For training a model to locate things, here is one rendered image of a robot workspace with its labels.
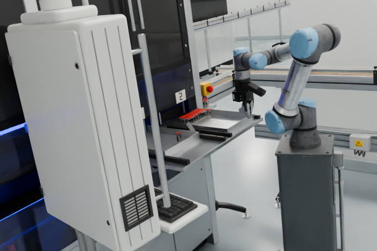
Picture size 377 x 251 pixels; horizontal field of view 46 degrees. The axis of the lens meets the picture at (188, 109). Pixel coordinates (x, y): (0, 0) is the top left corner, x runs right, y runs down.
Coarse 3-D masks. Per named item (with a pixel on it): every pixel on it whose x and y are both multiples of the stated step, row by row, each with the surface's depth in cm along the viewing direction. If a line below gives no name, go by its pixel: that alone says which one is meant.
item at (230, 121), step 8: (216, 112) 248; (224, 112) 244; (232, 112) 241; (240, 112) 238; (208, 120) 241; (216, 120) 239; (224, 120) 237; (232, 120) 236; (240, 120) 223; (248, 120) 229; (200, 128) 224; (208, 128) 221; (216, 128) 218; (224, 128) 215; (232, 128) 218
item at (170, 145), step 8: (160, 128) 230; (168, 128) 226; (152, 136) 227; (160, 136) 226; (168, 136) 224; (176, 136) 223; (184, 136) 221; (192, 136) 211; (152, 144) 216; (168, 144) 213; (176, 144) 202; (184, 144) 206; (152, 152) 201; (168, 152) 198
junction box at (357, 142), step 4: (352, 136) 282; (356, 136) 282; (360, 136) 281; (364, 136) 280; (368, 136) 279; (352, 140) 283; (356, 140) 281; (360, 140) 280; (364, 140) 278; (368, 140) 277; (352, 144) 284; (356, 144) 282; (360, 144) 280; (364, 144) 279; (368, 144) 277; (352, 148) 284; (356, 148) 283; (360, 148) 281; (364, 148) 280; (368, 148) 278
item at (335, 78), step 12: (216, 72) 335; (252, 72) 321; (264, 72) 316; (276, 72) 311; (312, 72) 297; (324, 72) 293; (336, 72) 289; (348, 72) 284; (360, 72) 280; (372, 72) 268; (264, 84) 313; (276, 84) 307; (312, 84) 291; (324, 84) 286; (336, 84) 281; (348, 84) 277; (360, 84) 272; (372, 84) 268
